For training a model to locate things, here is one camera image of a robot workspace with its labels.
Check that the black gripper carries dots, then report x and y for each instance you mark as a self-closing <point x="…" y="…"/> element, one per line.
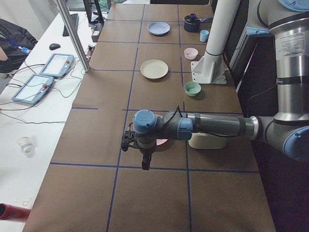
<point x="145" y="152"/>

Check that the pink plate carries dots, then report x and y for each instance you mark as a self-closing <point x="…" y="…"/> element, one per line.
<point x="160" y="141"/>

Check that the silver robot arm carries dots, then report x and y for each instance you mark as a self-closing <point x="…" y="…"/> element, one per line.
<point x="288" y="130"/>

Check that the cream toaster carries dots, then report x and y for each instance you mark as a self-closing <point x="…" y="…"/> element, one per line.
<point x="207" y="141"/>

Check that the green bowl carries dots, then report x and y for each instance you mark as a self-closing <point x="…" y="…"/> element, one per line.
<point x="192" y="89"/>

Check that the cream white plate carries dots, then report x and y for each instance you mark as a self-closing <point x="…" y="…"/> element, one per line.
<point x="154" y="69"/>

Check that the pink bowl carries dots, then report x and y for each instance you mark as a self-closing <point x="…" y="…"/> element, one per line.
<point x="190" y="53"/>

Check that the white paper cup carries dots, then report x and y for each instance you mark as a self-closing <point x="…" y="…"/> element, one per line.
<point x="26" y="146"/>

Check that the far teach pendant tablet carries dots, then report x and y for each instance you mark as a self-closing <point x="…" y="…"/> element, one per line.
<point x="57" y="65"/>

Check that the teach pendant tablet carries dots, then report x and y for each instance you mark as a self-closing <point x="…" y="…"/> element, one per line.
<point x="57" y="65"/>
<point x="33" y="89"/>

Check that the near teach pendant tablet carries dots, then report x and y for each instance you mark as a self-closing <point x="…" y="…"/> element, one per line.
<point x="33" y="89"/>

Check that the light blue plate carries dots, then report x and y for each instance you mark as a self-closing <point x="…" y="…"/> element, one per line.
<point x="158" y="28"/>

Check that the light blue cup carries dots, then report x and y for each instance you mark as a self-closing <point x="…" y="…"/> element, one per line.
<point x="204" y="34"/>

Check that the dark blue lidded pot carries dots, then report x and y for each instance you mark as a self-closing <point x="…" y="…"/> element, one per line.
<point x="192" y="22"/>

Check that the red cylinder object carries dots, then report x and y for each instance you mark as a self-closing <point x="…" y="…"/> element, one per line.
<point x="14" y="213"/>

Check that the black computer mouse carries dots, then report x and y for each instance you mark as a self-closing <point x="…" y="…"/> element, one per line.
<point x="54" y="46"/>

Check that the black monitor stand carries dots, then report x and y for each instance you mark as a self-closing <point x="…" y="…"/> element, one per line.
<point x="93" y="12"/>

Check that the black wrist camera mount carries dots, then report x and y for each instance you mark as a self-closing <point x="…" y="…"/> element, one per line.
<point x="128" y="140"/>

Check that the black backpack with lanyard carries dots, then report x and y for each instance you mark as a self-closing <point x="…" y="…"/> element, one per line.
<point x="14" y="40"/>

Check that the aluminium frame post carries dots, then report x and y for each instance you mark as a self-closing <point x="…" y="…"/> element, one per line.
<point x="64" y="12"/>

